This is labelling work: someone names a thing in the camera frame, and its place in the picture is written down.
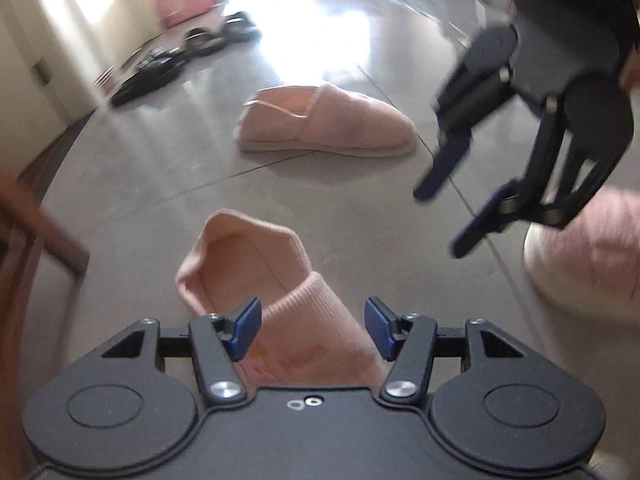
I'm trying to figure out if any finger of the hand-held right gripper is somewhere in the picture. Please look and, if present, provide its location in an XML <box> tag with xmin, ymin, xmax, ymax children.
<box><xmin>414</xmin><ymin>57</ymin><xmax>515</xmax><ymax>204</ymax></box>
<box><xmin>450</xmin><ymin>87</ymin><xmax>626</xmax><ymax>260</ymax></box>

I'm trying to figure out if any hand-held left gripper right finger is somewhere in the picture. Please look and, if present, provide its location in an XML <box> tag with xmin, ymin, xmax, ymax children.
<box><xmin>364</xmin><ymin>296</ymin><xmax>527</xmax><ymax>407</ymax></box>

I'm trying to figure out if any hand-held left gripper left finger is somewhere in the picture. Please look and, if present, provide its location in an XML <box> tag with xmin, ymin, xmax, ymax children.
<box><xmin>102</xmin><ymin>297</ymin><xmax>263</xmax><ymax>407</ymax></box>

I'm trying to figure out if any pink knit shoe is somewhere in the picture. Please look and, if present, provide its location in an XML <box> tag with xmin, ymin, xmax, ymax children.
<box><xmin>174</xmin><ymin>210</ymin><xmax>391</xmax><ymax>391</ymax></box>
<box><xmin>234</xmin><ymin>82</ymin><xmax>418</xmax><ymax>157</ymax></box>

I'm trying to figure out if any wooden shoe rack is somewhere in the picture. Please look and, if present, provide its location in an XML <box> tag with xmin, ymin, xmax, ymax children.
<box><xmin>0</xmin><ymin>165</ymin><xmax>91</xmax><ymax>480</ymax></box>

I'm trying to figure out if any pink slipper on person's foot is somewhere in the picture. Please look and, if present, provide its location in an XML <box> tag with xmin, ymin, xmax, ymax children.
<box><xmin>522</xmin><ymin>185</ymin><xmax>640</xmax><ymax>322</ymax></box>

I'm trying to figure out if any black shoe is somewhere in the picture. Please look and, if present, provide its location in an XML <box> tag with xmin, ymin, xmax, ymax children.
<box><xmin>220</xmin><ymin>10</ymin><xmax>262</xmax><ymax>43</ymax></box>
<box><xmin>182</xmin><ymin>30</ymin><xmax>228</xmax><ymax>56</ymax></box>

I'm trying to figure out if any black slide sandal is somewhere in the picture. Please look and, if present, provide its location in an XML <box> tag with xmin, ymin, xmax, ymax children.
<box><xmin>109</xmin><ymin>66</ymin><xmax>183</xmax><ymax>108</ymax></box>
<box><xmin>135</xmin><ymin>47</ymin><xmax>188</xmax><ymax>75</ymax></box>

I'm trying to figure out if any pink bag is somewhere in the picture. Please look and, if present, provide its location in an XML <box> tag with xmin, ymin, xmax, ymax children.
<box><xmin>152</xmin><ymin>0</ymin><xmax>214</xmax><ymax>28</ymax></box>

